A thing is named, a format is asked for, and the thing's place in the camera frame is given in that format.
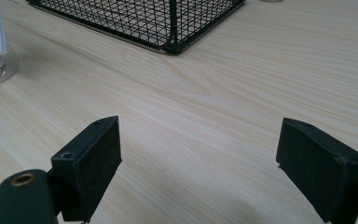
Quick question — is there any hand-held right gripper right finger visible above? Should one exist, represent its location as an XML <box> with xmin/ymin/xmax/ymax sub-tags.
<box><xmin>275</xmin><ymin>117</ymin><xmax>358</xmax><ymax>224</ymax></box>

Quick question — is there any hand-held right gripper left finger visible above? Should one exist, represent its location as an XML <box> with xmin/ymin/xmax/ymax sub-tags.
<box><xmin>50</xmin><ymin>115</ymin><xmax>123</xmax><ymax>224</ymax></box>

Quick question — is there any black wire mesh basket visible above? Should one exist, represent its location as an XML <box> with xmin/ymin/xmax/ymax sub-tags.
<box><xmin>26</xmin><ymin>0</ymin><xmax>247</xmax><ymax>55</ymax></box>

